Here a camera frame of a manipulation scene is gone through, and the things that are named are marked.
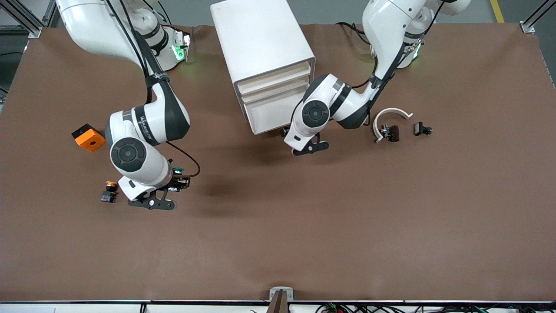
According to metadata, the white plastic drawer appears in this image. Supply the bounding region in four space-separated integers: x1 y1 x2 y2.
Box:
237 61 311 95
240 78 311 104
243 89 314 136

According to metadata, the orange cap push button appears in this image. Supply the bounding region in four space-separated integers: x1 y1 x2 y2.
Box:
100 181 119 203

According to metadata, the white drawer cabinet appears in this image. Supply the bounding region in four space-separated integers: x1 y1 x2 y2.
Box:
210 0 316 123

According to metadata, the orange and black box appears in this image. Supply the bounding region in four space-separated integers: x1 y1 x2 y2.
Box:
72 123 107 152

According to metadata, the brown paper table cover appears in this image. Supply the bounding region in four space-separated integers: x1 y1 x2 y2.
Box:
0 23 556 303

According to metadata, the small brown component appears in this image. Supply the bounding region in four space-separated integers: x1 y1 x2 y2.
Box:
380 124 400 142

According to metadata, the brown bar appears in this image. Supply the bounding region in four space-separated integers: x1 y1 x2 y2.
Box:
266 290 289 313

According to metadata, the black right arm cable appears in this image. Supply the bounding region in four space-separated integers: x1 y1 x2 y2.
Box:
104 0 202 178

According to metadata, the white curved plastic ring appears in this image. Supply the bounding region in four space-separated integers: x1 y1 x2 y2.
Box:
373 107 414 143

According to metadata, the black base cable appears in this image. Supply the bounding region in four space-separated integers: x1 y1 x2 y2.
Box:
336 21 371 45

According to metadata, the grey metal bracket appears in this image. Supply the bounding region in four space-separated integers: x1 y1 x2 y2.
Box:
269 286 294 301

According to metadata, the aluminium frame profile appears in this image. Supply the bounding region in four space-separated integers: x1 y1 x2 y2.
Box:
0 0 57 40
520 0 556 33

